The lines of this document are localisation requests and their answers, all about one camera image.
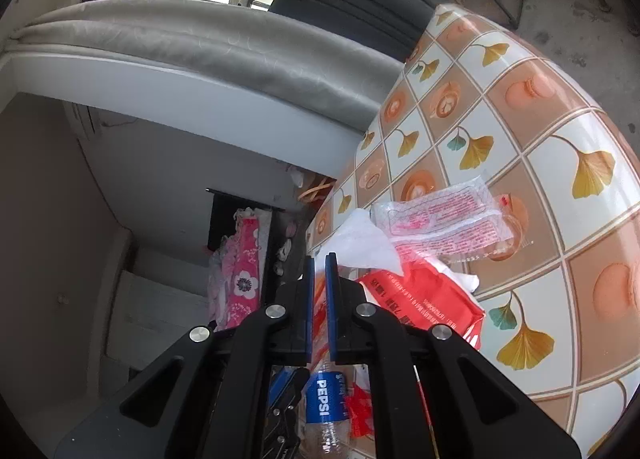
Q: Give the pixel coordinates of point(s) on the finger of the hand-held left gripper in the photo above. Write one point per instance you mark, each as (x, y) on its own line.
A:
(282, 384)

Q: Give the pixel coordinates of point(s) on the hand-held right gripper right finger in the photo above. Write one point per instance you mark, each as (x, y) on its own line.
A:
(330, 309)

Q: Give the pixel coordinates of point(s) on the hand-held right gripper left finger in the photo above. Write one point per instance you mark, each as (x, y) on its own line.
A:
(310, 309)

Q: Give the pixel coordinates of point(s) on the clear plastic bottle blue label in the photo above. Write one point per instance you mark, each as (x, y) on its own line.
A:
(325, 399)

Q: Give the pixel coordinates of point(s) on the pink floral cloth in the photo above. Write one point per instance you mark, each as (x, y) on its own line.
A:
(242, 284)

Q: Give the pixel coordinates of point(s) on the white crumpled tissue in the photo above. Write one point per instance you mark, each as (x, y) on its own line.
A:
(360, 239)
(465, 281)

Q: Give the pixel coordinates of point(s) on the red plastic bag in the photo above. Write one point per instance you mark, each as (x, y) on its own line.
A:
(357, 411)

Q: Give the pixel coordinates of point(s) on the red printed packet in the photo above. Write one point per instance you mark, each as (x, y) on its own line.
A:
(425, 299)

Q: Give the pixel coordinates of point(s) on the black cabinet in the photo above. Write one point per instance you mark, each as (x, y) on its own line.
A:
(220, 224)

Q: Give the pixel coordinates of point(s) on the clear pink-printed plastic wrapper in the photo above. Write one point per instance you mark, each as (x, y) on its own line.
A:
(435, 204)
(450, 239)

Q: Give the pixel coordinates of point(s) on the white cabinet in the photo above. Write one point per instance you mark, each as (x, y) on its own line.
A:
(150, 319)

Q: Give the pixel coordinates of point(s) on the grey mattress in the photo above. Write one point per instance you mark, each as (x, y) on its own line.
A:
(200, 39)

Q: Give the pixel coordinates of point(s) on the black chair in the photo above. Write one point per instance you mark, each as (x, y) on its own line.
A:
(350, 4)

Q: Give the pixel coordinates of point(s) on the leaf and cup patterned tablecloth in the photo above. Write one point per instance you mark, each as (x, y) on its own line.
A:
(550, 89)

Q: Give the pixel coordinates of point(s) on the white bed frame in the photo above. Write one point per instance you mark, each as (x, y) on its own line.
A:
(150, 99)

